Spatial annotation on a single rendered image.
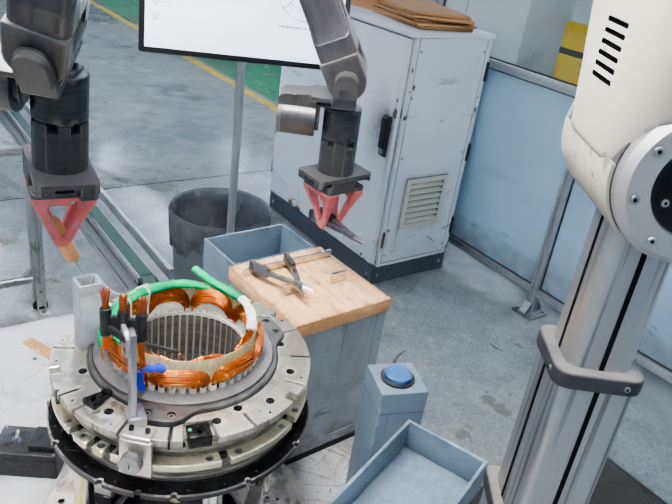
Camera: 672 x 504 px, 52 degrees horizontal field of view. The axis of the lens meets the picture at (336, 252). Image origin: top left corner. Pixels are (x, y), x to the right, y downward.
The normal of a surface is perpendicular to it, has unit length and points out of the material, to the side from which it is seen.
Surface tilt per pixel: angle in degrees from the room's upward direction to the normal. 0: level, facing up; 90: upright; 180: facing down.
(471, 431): 0
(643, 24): 90
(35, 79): 122
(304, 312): 0
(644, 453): 0
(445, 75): 90
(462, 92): 90
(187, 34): 83
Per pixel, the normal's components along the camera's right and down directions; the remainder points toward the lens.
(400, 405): 0.26, 0.47
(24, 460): 0.04, 0.46
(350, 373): 0.60, 0.43
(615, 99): -0.99, -0.13
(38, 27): -0.05, 0.86
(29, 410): 0.13, -0.88
